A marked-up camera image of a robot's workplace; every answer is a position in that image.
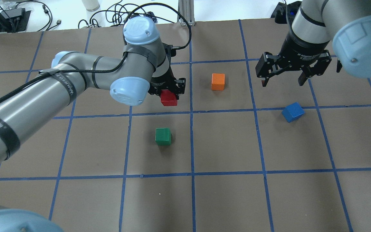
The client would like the aluminium frame post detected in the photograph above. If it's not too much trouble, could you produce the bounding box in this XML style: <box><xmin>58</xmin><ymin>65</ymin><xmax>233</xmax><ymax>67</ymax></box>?
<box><xmin>178</xmin><ymin>0</ymin><xmax>195</xmax><ymax>26</ymax></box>

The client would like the orange block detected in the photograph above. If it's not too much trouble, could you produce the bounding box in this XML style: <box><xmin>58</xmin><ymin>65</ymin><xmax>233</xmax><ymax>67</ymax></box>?
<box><xmin>211</xmin><ymin>73</ymin><xmax>225</xmax><ymax>91</ymax></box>

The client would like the red block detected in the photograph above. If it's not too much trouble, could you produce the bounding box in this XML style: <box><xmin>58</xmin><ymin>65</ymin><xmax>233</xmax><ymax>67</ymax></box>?
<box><xmin>160</xmin><ymin>90</ymin><xmax>178</xmax><ymax>107</ymax></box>

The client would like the blue block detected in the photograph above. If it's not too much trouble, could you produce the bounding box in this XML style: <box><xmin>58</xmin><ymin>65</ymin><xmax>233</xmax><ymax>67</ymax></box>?
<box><xmin>281</xmin><ymin>102</ymin><xmax>305</xmax><ymax>123</ymax></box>

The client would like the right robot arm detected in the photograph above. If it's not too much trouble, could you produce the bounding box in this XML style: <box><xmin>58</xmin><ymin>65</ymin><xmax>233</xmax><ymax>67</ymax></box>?
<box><xmin>256</xmin><ymin>0</ymin><xmax>371</xmax><ymax>87</ymax></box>

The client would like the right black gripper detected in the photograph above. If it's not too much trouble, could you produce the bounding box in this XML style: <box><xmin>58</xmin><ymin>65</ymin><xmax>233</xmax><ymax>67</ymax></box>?
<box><xmin>256</xmin><ymin>32</ymin><xmax>332</xmax><ymax>87</ymax></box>

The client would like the black cable bundle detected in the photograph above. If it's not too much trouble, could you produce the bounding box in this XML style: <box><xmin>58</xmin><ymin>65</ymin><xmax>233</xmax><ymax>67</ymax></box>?
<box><xmin>78</xmin><ymin>2</ymin><xmax>176</xmax><ymax>29</ymax></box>

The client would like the white cylinder bottle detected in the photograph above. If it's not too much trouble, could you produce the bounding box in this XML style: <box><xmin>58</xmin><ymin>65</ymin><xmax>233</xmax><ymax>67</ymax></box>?
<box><xmin>81</xmin><ymin>0</ymin><xmax>100</xmax><ymax>12</ymax></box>

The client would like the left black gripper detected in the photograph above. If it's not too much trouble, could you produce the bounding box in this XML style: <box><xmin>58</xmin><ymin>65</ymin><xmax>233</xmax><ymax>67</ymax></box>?
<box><xmin>148</xmin><ymin>65</ymin><xmax>186</xmax><ymax>97</ymax></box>

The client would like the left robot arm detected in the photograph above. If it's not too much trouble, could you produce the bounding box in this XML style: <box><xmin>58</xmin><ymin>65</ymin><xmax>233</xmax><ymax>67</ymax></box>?
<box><xmin>0</xmin><ymin>16</ymin><xmax>186</xmax><ymax>164</ymax></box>

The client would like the green block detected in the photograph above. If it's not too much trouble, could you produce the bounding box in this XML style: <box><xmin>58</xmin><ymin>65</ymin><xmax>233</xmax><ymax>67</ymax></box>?
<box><xmin>155</xmin><ymin>128</ymin><xmax>171</xmax><ymax>146</ymax></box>

